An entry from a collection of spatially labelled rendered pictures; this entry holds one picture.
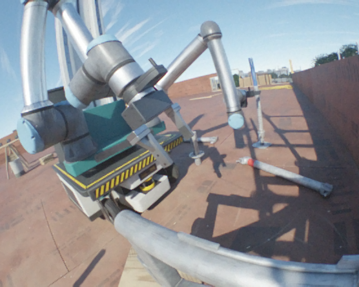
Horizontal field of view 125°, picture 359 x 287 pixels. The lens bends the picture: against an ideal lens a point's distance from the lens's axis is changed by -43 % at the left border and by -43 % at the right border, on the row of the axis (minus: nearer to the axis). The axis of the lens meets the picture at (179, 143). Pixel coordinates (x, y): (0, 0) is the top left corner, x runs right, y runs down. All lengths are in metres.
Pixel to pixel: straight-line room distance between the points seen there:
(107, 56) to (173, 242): 0.38
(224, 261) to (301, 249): 0.55
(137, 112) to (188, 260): 0.27
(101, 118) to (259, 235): 1.00
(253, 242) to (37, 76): 1.03
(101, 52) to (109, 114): 0.65
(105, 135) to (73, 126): 0.29
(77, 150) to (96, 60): 0.46
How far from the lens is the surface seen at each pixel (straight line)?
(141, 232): 0.25
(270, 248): 0.70
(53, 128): 0.69
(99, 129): 0.99
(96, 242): 0.95
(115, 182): 0.73
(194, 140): 1.23
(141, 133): 0.32
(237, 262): 0.18
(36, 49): 0.72
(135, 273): 0.71
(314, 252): 0.72
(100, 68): 0.42
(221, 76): 0.92
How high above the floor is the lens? 0.58
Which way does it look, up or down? 17 degrees down
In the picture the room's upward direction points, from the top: 13 degrees counter-clockwise
